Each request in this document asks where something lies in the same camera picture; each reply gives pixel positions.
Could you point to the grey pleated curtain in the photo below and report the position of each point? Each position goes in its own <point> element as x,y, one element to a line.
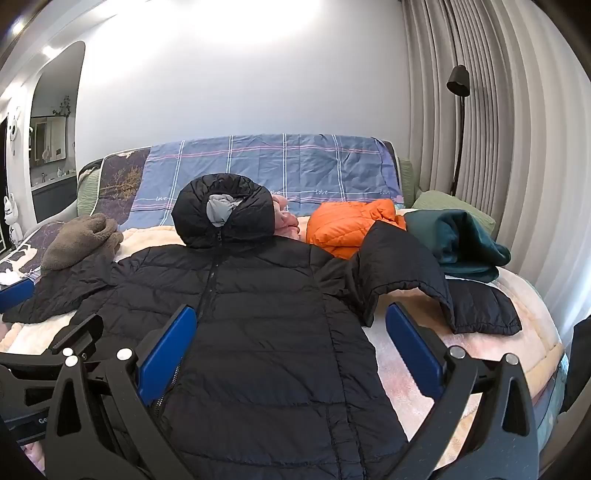
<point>508,138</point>

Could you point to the white animal figurine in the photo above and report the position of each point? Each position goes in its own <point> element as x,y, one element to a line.
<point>12,219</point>

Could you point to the light green pillow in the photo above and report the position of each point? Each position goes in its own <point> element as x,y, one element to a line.
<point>443,203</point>

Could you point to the dark vanity counter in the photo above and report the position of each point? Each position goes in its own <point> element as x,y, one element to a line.
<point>53,196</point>

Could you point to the dark floral print bedsheet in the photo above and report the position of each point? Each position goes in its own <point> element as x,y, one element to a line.
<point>120,180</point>

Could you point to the wall mirror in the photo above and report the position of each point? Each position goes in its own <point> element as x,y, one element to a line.
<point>48,138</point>

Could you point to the white bear wall decoration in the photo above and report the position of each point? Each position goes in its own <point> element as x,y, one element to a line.
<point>14,131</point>

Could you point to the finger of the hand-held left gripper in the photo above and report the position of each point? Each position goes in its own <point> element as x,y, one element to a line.
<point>78,332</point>
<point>16,294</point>

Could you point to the orange puffer jacket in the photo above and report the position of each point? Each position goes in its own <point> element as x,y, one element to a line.
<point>341,226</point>

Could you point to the black puffer jacket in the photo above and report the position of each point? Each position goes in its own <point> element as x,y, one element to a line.
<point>268,323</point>

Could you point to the small green plant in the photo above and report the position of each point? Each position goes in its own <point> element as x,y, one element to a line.
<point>61,105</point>

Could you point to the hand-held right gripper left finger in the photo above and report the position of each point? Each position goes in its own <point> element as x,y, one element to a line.
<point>168,350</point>

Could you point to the pink quilted jacket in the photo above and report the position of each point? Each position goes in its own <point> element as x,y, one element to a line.
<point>284,217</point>

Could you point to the pink printed plush blanket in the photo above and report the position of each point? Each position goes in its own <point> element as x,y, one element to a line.
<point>485,360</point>

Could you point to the black floor lamp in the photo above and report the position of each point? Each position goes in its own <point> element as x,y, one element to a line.
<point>458,81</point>

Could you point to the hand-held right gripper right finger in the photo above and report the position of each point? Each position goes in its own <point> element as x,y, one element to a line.
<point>413,346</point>

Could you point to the blue plaid sheet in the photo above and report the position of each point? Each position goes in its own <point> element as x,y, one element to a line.
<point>277,166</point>

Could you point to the dark green garment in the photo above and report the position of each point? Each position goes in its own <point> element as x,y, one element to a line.
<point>461,244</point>

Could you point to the brown fleece garment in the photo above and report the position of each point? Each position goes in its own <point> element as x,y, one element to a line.
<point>78,240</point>

